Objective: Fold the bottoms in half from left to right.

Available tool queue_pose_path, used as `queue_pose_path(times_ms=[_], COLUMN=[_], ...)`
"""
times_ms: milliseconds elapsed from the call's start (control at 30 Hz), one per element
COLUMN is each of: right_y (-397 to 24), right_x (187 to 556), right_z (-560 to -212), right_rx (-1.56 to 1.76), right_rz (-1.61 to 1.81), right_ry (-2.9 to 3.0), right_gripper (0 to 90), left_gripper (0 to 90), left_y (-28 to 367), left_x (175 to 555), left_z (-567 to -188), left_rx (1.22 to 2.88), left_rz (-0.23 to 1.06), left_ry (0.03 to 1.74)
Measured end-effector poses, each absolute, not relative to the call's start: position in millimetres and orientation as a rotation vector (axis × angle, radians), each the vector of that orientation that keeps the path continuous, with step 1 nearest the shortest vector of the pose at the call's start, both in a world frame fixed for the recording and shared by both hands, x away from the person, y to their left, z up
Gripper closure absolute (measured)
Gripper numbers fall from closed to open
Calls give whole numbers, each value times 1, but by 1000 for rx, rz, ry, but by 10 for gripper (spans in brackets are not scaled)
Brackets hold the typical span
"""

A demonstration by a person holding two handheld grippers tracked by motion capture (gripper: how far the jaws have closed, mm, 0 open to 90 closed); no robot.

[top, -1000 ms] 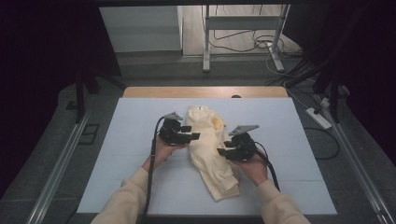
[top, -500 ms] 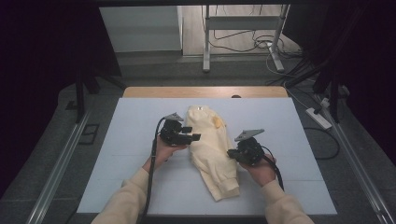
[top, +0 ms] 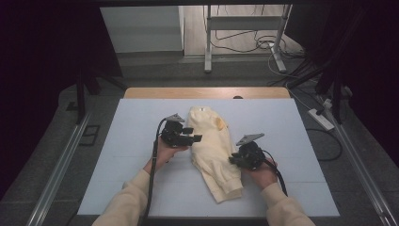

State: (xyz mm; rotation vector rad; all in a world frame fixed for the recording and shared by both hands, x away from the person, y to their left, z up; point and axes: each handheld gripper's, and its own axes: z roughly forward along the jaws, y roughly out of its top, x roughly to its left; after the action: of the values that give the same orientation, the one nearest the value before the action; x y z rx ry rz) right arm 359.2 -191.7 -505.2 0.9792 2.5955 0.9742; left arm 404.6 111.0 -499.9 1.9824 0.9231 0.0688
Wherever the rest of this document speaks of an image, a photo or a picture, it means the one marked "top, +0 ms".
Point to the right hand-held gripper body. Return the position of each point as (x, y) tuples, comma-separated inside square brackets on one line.
[(251, 153)]

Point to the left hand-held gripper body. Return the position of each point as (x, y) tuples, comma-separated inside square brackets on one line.
[(172, 135)]

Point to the cream sweatshirt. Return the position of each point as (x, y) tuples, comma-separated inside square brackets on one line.
[(211, 150)]

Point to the person's left hand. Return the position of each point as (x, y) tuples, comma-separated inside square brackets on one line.
[(163, 155)]

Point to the person's right hand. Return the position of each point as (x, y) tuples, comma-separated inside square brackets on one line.
[(263, 177)]

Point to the wooden table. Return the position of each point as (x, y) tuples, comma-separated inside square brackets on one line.
[(188, 93)]

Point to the pale blue foam mat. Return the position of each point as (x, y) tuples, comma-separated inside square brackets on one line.
[(282, 125)]

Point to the black table grommet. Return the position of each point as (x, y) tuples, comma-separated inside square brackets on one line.
[(237, 97)]

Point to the white power strip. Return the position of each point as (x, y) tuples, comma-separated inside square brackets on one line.
[(320, 119)]

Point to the black metal stand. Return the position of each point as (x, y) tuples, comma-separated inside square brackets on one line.
[(336, 100), (81, 94)]

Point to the dark curtain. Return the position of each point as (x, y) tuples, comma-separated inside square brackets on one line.
[(373, 62), (40, 62)]

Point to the aluminium floor rail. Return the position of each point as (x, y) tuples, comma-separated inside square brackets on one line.
[(363, 175), (56, 175)]

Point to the white metal stand frame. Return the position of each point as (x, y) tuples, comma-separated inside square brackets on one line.
[(241, 23)]

